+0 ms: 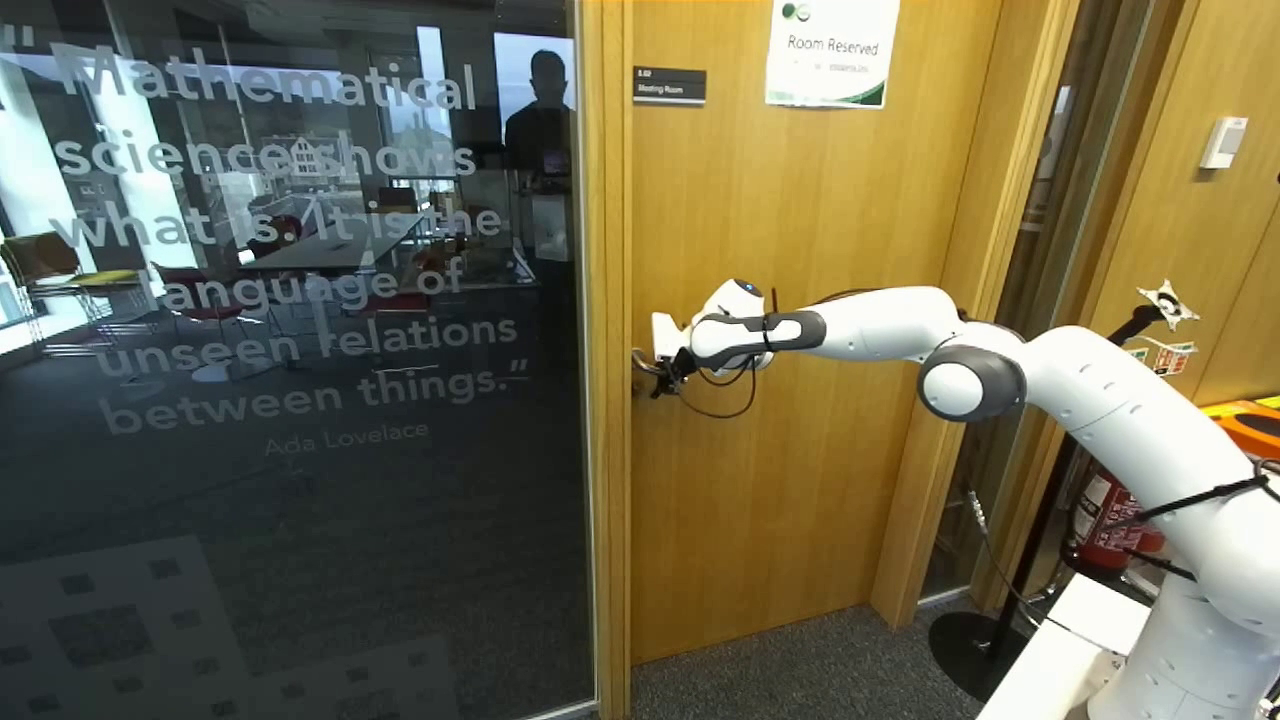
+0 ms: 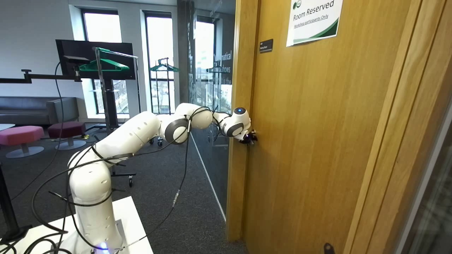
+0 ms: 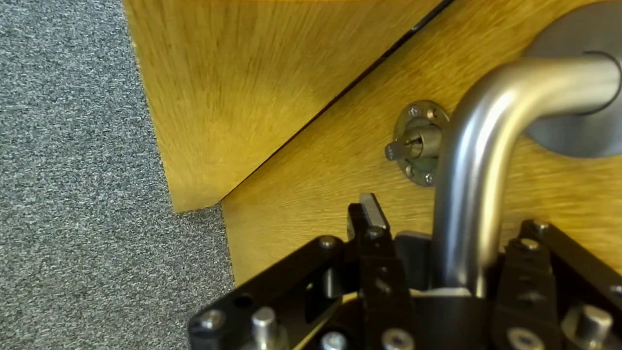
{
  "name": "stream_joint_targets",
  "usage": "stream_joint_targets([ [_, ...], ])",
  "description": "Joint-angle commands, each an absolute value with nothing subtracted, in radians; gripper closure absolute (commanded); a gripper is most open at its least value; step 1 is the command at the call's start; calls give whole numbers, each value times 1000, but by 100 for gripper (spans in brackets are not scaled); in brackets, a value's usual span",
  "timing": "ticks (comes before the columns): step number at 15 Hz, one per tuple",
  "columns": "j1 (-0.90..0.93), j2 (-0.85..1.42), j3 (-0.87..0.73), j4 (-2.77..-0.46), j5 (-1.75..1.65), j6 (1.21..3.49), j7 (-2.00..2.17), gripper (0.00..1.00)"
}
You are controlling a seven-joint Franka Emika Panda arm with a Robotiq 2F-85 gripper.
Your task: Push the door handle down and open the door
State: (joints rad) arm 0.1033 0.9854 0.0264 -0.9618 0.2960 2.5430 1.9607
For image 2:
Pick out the wooden door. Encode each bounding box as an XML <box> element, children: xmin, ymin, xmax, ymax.
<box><xmin>243</xmin><ymin>0</ymin><xmax>421</xmax><ymax>254</ymax></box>

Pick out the small black door plate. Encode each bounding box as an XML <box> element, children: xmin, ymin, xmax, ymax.
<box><xmin>259</xmin><ymin>38</ymin><xmax>274</xmax><ymax>54</ymax></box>

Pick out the green clothes hanger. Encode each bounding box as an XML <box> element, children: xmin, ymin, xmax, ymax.
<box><xmin>95</xmin><ymin>47</ymin><xmax>123</xmax><ymax>61</ymax></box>
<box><xmin>79</xmin><ymin>58</ymin><xmax>130</xmax><ymax>72</ymax></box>
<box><xmin>149</xmin><ymin>63</ymin><xmax>180</xmax><ymax>73</ymax></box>

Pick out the window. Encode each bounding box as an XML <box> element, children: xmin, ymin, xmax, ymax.
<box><xmin>81</xmin><ymin>8</ymin><xmax>130</xmax><ymax>115</ymax></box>
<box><xmin>143</xmin><ymin>10</ymin><xmax>177</xmax><ymax>114</ymax></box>

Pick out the white and green paper sign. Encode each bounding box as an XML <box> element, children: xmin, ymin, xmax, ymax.
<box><xmin>286</xmin><ymin>0</ymin><xmax>344</xmax><ymax>47</ymax></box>

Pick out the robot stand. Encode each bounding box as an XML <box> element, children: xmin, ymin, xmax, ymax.
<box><xmin>0</xmin><ymin>196</ymin><xmax>154</xmax><ymax>254</ymax></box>

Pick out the maroon round stool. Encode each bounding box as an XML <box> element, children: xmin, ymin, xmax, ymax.
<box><xmin>47</xmin><ymin>121</ymin><xmax>87</xmax><ymax>151</ymax></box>

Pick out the black monitor on stand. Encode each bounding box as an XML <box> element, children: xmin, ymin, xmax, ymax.
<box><xmin>55</xmin><ymin>39</ymin><xmax>137</xmax><ymax>132</ymax></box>

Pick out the dark grey sofa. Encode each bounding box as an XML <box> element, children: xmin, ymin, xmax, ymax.
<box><xmin>0</xmin><ymin>96</ymin><xmax>80</xmax><ymax>126</ymax></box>

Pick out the pink round stool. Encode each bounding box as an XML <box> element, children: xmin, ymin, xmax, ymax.
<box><xmin>0</xmin><ymin>126</ymin><xmax>45</xmax><ymax>158</ymax></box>

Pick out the wooden door frame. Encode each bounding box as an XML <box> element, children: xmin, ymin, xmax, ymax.
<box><xmin>226</xmin><ymin>0</ymin><xmax>452</xmax><ymax>254</ymax></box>

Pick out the black cable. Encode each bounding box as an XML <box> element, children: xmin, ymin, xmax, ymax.
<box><xmin>10</xmin><ymin>61</ymin><xmax>68</xmax><ymax>202</ymax></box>

